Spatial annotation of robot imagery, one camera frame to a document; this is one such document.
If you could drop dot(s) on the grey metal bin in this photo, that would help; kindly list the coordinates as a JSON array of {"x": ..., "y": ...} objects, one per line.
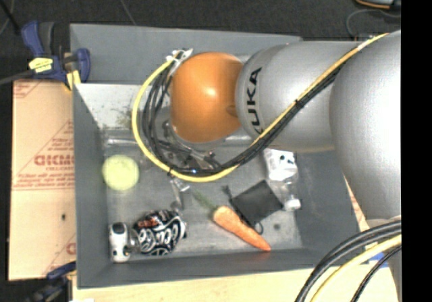
[{"x": 209, "y": 270}]

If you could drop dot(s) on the black and white crushed can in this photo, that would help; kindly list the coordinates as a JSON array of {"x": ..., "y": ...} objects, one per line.
[{"x": 158, "y": 232}]

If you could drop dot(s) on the brown cardboard board red print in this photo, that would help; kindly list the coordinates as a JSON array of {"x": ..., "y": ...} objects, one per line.
[{"x": 40, "y": 158}]

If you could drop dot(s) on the white and black toy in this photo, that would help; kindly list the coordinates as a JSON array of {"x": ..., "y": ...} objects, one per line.
[{"x": 118, "y": 243}]

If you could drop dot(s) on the yellow-green tennis ball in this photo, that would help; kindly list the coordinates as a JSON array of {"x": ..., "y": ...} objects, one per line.
[{"x": 120, "y": 172}]

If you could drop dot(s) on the black square pouch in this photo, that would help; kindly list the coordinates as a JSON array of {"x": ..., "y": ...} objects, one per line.
[{"x": 258, "y": 205}]

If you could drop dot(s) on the orange toy carrot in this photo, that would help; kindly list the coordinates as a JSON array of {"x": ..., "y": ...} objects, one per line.
[{"x": 241, "y": 226}]

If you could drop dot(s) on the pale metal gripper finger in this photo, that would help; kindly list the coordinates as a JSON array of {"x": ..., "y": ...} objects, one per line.
[
  {"x": 179, "y": 185},
  {"x": 179, "y": 200}
]

